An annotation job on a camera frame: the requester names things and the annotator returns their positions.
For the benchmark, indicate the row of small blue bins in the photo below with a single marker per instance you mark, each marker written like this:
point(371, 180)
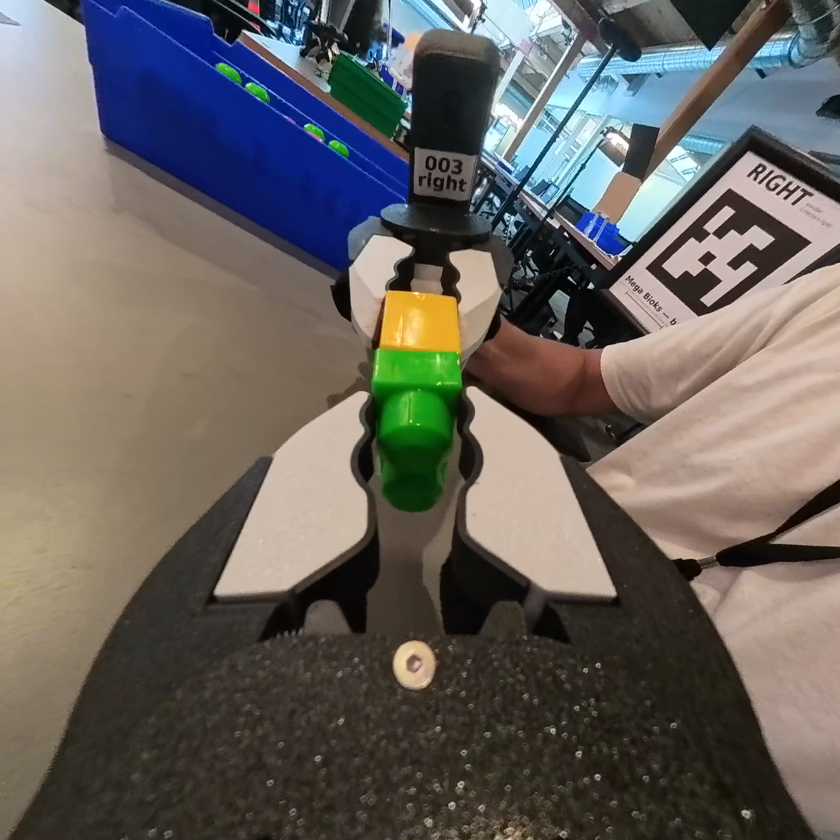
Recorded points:
point(604, 236)

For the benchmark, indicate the black tripod stand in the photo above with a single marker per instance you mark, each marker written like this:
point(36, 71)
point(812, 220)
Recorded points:
point(620, 39)

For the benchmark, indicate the silver ventilation duct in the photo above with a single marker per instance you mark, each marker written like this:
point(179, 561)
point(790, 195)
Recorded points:
point(722, 56)

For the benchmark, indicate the black framed marker sign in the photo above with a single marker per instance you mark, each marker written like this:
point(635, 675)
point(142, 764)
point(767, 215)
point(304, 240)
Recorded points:
point(722, 249)

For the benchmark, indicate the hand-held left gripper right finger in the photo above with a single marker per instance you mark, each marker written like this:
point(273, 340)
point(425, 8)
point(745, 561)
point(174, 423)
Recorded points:
point(538, 525)

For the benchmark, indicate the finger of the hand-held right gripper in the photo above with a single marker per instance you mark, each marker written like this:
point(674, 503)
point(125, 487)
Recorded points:
point(479, 289)
point(367, 282)

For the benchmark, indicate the blue plastic bin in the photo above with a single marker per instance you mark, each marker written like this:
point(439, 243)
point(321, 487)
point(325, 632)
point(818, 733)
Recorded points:
point(197, 144)

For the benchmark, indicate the yellow one-stud block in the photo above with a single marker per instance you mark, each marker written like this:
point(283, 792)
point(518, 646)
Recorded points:
point(420, 321)

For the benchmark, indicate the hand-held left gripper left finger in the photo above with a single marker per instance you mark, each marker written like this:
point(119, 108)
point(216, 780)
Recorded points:
point(295, 525)

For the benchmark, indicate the stack of green crates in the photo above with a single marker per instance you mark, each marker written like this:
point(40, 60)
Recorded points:
point(361, 92)

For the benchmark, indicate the green two-stud block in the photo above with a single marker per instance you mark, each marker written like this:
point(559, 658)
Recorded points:
point(413, 420)

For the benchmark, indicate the wooden topped desk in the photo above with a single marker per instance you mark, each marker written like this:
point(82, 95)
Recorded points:
point(295, 65)

